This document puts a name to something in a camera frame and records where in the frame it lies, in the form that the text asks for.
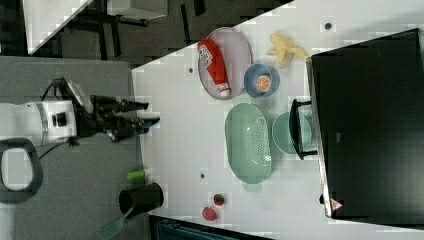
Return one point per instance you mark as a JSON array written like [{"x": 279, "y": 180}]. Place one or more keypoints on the black utensil holder cup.
[{"x": 141, "y": 199}]

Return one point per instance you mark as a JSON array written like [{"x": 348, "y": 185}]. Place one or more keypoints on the green pear toy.
[{"x": 137, "y": 175}]

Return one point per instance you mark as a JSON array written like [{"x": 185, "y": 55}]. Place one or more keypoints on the red ketchup bottle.
[{"x": 212, "y": 59}]

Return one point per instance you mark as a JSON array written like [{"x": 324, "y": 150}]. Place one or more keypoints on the blue bowl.
[{"x": 253, "y": 73}]

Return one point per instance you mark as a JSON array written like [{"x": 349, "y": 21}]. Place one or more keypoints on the orange slice toy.
[{"x": 263, "y": 83}]

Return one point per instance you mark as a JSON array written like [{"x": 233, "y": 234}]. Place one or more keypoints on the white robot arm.
[{"x": 48, "y": 122}]

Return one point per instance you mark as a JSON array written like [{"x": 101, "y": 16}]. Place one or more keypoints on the black toaster oven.
[{"x": 367, "y": 103}]

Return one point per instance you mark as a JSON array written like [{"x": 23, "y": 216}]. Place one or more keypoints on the dark red strawberry toy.
[{"x": 219, "y": 199}]

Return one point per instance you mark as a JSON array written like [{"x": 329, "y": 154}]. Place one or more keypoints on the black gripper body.
[{"x": 104, "y": 118}]

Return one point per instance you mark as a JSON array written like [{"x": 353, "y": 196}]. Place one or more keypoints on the red green strawberry toy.
[{"x": 209, "y": 214}]

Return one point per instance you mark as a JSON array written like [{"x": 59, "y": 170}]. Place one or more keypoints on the green plastic cup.
[{"x": 281, "y": 133}]

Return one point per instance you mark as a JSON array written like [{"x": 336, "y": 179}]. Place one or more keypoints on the green oval plastic strainer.
[{"x": 248, "y": 146}]

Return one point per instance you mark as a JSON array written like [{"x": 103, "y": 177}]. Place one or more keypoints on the grey round plate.
[{"x": 237, "y": 58}]

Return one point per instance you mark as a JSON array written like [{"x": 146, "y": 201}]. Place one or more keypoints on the peeled banana toy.
[{"x": 284, "y": 50}]

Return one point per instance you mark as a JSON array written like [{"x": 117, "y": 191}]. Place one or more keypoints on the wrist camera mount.
[{"x": 79, "y": 95}]

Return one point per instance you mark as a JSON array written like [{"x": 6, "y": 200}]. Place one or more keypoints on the green spatula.
[{"x": 112, "y": 229}]

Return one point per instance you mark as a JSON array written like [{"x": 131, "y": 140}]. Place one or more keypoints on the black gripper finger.
[
  {"x": 127, "y": 106},
  {"x": 142, "y": 125}
]

